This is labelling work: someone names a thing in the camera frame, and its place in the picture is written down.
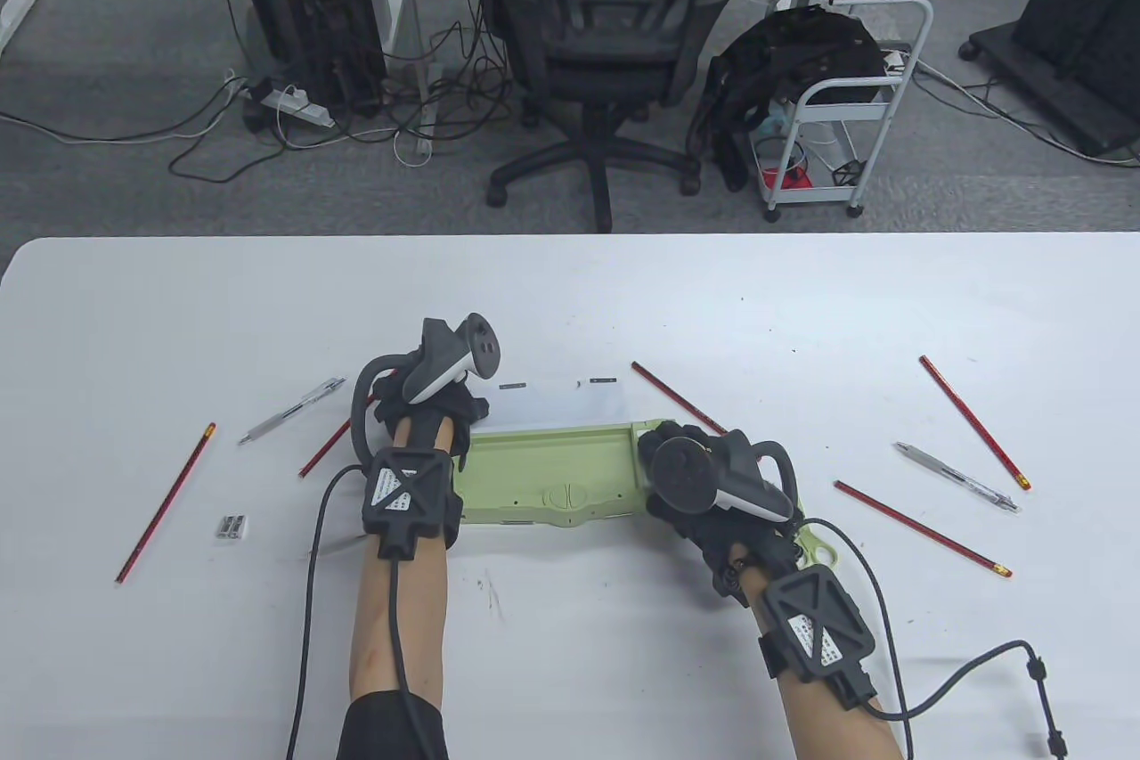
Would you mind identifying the person's right forearm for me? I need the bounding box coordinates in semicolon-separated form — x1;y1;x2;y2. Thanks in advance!
744;573;905;760

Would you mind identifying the black mesh office chair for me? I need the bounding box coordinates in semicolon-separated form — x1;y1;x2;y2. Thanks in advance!
475;0;740;233

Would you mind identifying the white table foot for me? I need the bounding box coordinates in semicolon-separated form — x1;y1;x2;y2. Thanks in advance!
0;0;39;55

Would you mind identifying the green panda pencil case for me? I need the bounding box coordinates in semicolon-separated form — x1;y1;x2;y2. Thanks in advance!
450;377;664;527

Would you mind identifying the clear retractable pen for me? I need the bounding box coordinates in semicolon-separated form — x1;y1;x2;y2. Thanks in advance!
894;441;1022;514
238;377;347;446

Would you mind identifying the black sleeve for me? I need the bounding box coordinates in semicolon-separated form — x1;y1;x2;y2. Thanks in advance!
337;687;446;760

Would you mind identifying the person's right hand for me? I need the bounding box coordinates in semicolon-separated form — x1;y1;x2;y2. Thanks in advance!
634;426;802;609

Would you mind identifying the black backpack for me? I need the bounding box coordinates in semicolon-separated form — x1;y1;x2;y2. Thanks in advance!
690;5;889;192

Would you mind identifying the white power strip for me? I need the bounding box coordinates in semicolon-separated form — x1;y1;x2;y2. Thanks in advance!
245;78;339;130

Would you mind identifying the grey motion controller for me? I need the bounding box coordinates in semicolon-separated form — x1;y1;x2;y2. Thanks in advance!
648;430;796;527
352;316;501;485

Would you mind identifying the red pencil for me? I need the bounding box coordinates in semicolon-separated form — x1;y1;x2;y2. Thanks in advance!
298;420;353;479
115;422;217;585
835;479;1014;578
631;361;727;433
920;355;1032;492

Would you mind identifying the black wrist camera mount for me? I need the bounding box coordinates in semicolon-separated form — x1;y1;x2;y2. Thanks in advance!
361;446;464;560
759;568;878;703

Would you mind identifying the tangle of floor cables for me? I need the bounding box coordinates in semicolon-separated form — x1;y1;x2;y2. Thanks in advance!
0;16;531;184

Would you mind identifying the person's left forearm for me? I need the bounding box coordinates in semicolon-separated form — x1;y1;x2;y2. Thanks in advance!
349;417;451;703

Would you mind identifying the person's left hand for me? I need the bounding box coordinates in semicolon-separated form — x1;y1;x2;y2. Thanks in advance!
372;372;491;473

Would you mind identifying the green plastic loop-handled tool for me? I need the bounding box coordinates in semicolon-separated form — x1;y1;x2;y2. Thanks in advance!
795;519;843;570

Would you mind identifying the white rolling cart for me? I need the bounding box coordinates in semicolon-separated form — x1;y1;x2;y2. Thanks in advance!
761;0;936;222

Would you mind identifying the black wheeled stand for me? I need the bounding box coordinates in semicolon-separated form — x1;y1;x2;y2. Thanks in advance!
960;0;1140;159

